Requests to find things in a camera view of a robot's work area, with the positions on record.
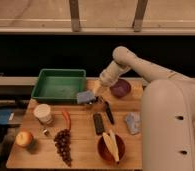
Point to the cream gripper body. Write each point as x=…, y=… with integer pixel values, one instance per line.
x=97, y=88

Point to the blue sponge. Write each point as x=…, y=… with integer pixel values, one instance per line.
x=85, y=97

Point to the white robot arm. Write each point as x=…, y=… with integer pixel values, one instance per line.
x=167, y=111

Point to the small metal cup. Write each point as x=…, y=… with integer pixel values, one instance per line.
x=89, y=105

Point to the white paper cup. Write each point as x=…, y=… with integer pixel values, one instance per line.
x=43, y=113

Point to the dark purple bowl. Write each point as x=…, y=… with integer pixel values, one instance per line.
x=121, y=88

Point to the black rectangular bar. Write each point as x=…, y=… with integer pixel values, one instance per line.
x=98, y=122

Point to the green plastic tray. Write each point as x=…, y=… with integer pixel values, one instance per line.
x=59, y=85

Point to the crumpled grey cloth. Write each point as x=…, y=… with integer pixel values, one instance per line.
x=133, y=122

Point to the yellow corn cob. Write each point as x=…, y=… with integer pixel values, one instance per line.
x=111, y=144

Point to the brown bowl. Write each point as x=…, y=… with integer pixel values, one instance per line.
x=104, y=152

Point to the bunch of dark grapes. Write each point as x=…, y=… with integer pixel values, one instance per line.
x=62, y=143

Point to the small metal object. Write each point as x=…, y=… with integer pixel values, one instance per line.
x=46, y=132

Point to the red yellow apple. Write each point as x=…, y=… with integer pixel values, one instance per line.
x=24, y=138

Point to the black handled tool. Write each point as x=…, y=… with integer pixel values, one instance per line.
x=107, y=108

